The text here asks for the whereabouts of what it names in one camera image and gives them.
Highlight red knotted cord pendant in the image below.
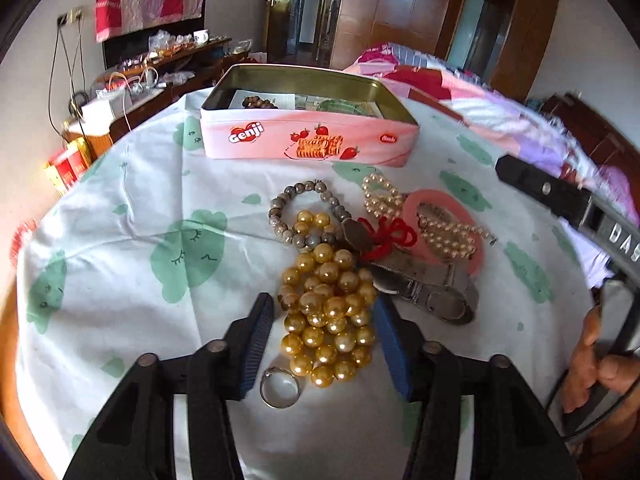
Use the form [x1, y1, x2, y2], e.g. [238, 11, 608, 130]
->
[341, 217, 418, 263]

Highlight grey strap watch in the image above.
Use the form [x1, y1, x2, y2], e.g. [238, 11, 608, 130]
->
[369, 249, 481, 326]

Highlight paper leaflet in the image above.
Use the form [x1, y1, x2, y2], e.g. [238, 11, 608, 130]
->
[231, 89, 386, 118]

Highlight red and yellow box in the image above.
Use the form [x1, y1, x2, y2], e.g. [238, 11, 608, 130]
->
[45, 140, 93, 196]

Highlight gold bead necklace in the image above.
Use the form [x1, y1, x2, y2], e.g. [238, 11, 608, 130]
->
[277, 210, 378, 388]

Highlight pink and red patchwork quilt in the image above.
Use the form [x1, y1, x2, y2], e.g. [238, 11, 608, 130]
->
[345, 42, 640, 241]

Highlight black television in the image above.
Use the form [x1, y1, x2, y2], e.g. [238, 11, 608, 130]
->
[102, 17, 208, 71]

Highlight wooden bed headboard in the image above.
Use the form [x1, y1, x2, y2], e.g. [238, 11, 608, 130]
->
[540, 92, 640, 171]

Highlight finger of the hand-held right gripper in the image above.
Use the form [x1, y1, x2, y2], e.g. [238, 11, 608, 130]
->
[495, 155, 593, 222]

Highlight silver ring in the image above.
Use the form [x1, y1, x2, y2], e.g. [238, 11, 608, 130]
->
[259, 366, 302, 410]

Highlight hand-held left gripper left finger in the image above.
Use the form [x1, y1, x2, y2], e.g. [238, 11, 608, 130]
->
[62, 292, 276, 480]

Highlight wooden door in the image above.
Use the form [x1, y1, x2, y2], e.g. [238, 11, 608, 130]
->
[265, 0, 341, 66]

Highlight pink bangle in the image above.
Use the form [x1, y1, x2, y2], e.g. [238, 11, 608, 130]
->
[400, 189, 487, 277]

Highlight brown wooden wardrobe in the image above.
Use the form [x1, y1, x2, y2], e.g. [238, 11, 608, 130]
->
[330, 0, 561, 101]

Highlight white box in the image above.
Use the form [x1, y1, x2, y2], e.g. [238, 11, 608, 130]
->
[80, 97, 133, 123]

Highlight multi-row pearl bracelet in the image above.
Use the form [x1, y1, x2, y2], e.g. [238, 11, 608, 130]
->
[361, 172, 407, 221]

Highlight dark wooden television cabinet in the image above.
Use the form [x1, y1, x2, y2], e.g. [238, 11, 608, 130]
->
[62, 37, 251, 146]

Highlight green bangle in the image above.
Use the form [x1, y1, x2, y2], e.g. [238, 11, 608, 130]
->
[317, 99, 362, 114]

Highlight pink biscuit tin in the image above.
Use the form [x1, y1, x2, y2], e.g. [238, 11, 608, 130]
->
[200, 64, 420, 168]

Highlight grey bead bracelet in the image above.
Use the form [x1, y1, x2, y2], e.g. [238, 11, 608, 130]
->
[269, 180, 353, 251]

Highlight person's right hand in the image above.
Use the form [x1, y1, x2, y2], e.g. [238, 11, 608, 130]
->
[560, 305, 640, 416]

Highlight red and white cover cloth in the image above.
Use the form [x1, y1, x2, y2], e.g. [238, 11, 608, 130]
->
[95, 0, 208, 43]

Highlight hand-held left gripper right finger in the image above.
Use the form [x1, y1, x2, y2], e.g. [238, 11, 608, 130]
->
[372, 292, 581, 480]

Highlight black hanging cables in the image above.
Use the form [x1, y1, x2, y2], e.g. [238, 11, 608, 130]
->
[47, 20, 86, 131]

